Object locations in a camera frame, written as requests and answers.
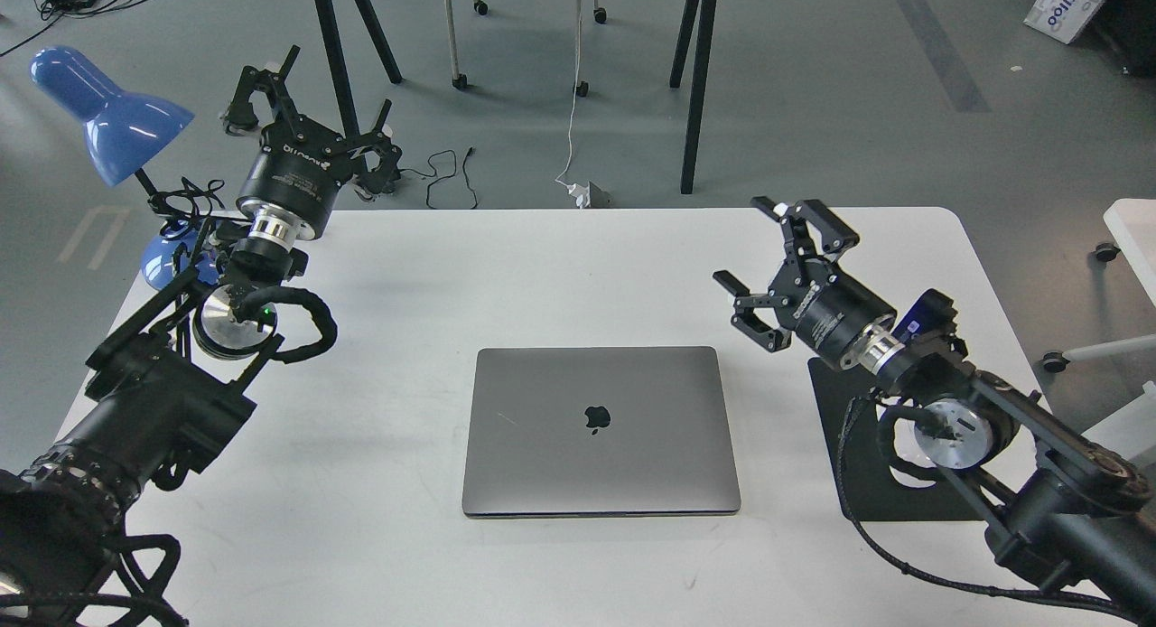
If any grey laptop computer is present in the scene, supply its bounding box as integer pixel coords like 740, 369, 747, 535
461, 346, 741, 519

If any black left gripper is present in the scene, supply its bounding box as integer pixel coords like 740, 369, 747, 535
221, 45, 405, 241

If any white computer mouse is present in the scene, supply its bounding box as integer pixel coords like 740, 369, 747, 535
889, 465, 940, 490

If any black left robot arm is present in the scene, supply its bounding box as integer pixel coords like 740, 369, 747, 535
3, 46, 402, 626

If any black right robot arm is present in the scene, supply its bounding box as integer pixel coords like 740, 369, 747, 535
714, 196, 1153, 626

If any white cardboard box blue print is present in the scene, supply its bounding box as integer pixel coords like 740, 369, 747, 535
1023, 0, 1106, 45

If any white power adapter with cable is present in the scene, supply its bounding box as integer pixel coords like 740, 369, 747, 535
554, 0, 594, 211

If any white side table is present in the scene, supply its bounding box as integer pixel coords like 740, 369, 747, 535
1040, 199, 1155, 459

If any blue desk lamp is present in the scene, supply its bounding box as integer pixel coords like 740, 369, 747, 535
30, 46, 200, 290

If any black mouse pad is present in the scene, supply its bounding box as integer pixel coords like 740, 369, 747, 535
806, 357, 980, 521

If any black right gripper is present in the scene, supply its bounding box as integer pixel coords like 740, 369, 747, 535
712, 196, 896, 370

